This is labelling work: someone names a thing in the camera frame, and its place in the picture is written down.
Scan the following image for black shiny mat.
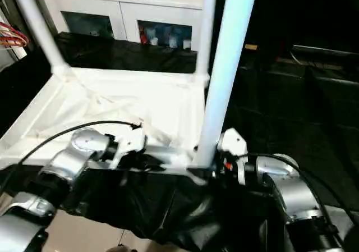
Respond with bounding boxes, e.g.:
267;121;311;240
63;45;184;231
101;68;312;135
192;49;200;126
0;31;359;252

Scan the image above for black flat bar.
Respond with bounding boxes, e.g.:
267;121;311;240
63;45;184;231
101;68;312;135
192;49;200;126
291;44;359;57

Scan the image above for white plastic table top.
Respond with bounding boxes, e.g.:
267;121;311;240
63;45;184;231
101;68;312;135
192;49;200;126
0;66;211;186

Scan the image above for black cabinet with gold label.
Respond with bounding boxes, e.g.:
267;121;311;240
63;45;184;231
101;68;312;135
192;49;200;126
221;0;359;65

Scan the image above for red clothes hangers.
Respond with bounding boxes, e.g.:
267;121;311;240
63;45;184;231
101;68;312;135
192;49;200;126
0;21;30;48

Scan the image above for grey curtain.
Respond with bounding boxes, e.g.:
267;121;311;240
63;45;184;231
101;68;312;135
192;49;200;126
0;0;58;49

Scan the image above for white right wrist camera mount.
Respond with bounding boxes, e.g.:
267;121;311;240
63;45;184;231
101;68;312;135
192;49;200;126
217;127;249;185

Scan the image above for white post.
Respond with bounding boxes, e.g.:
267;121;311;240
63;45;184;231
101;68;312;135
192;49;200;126
12;46;28;59

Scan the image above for white cabinet with glass doors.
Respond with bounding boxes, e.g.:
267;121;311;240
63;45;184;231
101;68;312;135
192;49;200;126
40;0;205;52

